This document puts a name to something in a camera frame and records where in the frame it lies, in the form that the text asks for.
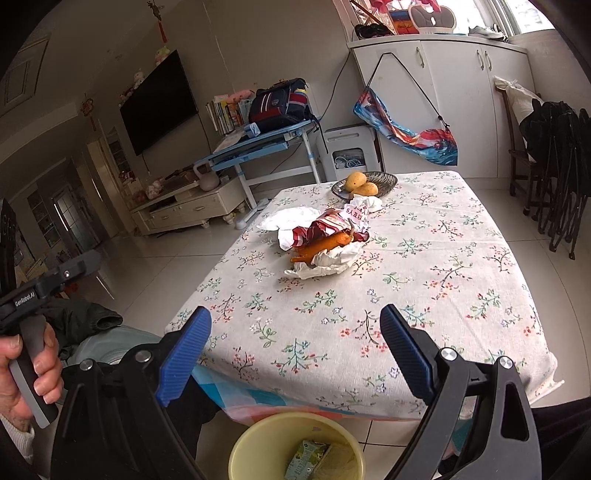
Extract black shoes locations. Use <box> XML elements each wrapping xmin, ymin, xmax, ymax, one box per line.
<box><xmin>353</xmin><ymin>22</ymin><xmax>396</xmax><ymax>40</ymax></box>

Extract wooden chair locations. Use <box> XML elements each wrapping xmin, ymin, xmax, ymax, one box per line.
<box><xmin>494</xmin><ymin>76</ymin><xmax>551</xmax><ymax>217</ymax></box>

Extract beige jug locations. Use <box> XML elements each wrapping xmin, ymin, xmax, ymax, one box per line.
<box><xmin>193</xmin><ymin>164</ymin><xmax>222</xmax><ymax>192</ymax></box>

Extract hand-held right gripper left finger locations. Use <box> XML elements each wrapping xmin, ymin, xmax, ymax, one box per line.
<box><xmin>50</xmin><ymin>305</ymin><xmax>214</xmax><ymax>480</ymax></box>

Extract white cloth bag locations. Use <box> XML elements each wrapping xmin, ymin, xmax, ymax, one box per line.
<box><xmin>496</xmin><ymin>78</ymin><xmax>546</xmax><ymax>136</ymax></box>

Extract red knot wall ornament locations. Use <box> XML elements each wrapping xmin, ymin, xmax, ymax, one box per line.
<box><xmin>81</xmin><ymin>95</ymin><xmax>100</xmax><ymax>133</ymax></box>

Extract dark blue backpack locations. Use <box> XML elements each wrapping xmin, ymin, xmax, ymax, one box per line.
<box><xmin>248</xmin><ymin>78</ymin><xmax>320</xmax><ymax>130</ymax></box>

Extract row of books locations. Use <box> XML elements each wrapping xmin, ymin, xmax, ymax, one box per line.
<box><xmin>205</xmin><ymin>95</ymin><xmax>252</xmax><ymax>136</ymax></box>

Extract yellow plastic bin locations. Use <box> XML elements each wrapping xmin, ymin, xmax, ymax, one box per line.
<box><xmin>230</xmin><ymin>412</ymin><xmax>365</xmax><ymax>480</ymax></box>

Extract cream television stand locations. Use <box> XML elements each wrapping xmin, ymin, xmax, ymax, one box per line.
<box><xmin>129</xmin><ymin>174</ymin><xmax>248</xmax><ymax>234</ymax></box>

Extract floral tablecloth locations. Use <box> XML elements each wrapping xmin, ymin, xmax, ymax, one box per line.
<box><xmin>164</xmin><ymin>170</ymin><xmax>565</xmax><ymax>416</ymax></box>

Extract red striped snack wrapper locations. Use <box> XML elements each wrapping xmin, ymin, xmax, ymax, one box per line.
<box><xmin>277</xmin><ymin>209</ymin><xmax>370</xmax><ymax>253</ymax></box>

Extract person's left hand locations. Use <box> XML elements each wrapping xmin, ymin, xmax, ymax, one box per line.
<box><xmin>0</xmin><ymin>333</ymin><xmax>64</xmax><ymax>422</ymax></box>

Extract white paper sheet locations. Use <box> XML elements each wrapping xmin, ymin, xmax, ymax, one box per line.
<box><xmin>213</xmin><ymin>131</ymin><xmax>246</xmax><ymax>153</ymax></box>

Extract blue study desk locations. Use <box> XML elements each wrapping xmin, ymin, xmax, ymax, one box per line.
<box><xmin>194</xmin><ymin>117</ymin><xmax>324</xmax><ymax>230</ymax></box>

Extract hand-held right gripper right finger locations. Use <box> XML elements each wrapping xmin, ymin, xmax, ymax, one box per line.
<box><xmin>379</xmin><ymin>304</ymin><xmax>543</xmax><ymax>480</ymax></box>

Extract dark jacket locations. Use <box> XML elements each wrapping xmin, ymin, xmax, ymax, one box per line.
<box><xmin>46</xmin><ymin>299</ymin><xmax>123</xmax><ymax>352</ymax></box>

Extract black wall television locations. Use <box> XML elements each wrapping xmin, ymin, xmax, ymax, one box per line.
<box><xmin>119</xmin><ymin>50</ymin><xmax>200</xmax><ymax>157</ymax></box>

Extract white labelled plastic bag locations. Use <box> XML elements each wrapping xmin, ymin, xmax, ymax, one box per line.
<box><xmin>341</xmin><ymin>195</ymin><xmax>384</xmax><ymax>228</ymax></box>

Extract colourful drawstring bag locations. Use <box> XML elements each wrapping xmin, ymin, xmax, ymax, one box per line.
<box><xmin>353</xmin><ymin>52</ymin><xmax>459</xmax><ymax>167</ymax></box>

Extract grey fruit plate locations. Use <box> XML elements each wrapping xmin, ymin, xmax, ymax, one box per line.
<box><xmin>331</xmin><ymin>171</ymin><xmax>398</xmax><ymax>199</ymax></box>

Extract person's left forearm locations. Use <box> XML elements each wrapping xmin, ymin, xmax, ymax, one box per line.
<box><xmin>0</xmin><ymin>412</ymin><xmax>36</xmax><ymax>465</ymax></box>

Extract pale grey seat cushion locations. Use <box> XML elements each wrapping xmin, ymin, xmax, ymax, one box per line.
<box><xmin>60</xmin><ymin>323</ymin><xmax>163</xmax><ymax>371</ymax></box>

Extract white plastic child seat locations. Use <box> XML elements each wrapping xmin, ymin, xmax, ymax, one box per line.
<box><xmin>409</xmin><ymin>0</ymin><xmax>458</xmax><ymax>34</ymax></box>

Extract white sneakers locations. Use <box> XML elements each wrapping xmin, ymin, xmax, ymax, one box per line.
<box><xmin>468</xmin><ymin>24</ymin><xmax>507</xmax><ymax>40</ymax></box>

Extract white cabinet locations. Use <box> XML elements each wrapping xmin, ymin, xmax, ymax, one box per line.
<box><xmin>347</xmin><ymin>34</ymin><xmax>541</xmax><ymax>181</ymax></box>

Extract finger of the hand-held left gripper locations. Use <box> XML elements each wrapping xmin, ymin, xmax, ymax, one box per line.
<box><xmin>0</xmin><ymin>198</ymin><xmax>20</xmax><ymax>297</ymax></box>
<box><xmin>37</xmin><ymin>251</ymin><xmax>103</xmax><ymax>299</ymax></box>

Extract small drink carton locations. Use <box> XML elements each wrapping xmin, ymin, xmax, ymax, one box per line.
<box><xmin>284</xmin><ymin>440</ymin><xmax>345</xmax><ymax>480</ymax></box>

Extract black folding chair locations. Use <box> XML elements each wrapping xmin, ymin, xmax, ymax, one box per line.
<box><xmin>519</xmin><ymin>100</ymin><xmax>591</xmax><ymax>262</ymax></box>

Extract red knot tassel ornament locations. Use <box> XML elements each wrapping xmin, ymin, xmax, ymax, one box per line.
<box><xmin>148</xmin><ymin>0</ymin><xmax>168</xmax><ymax>42</ymax></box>

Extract window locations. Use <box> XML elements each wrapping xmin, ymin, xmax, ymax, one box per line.
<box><xmin>489</xmin><ymin>0</ymin><xmax>561</xmax><ymax>38</ymax></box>

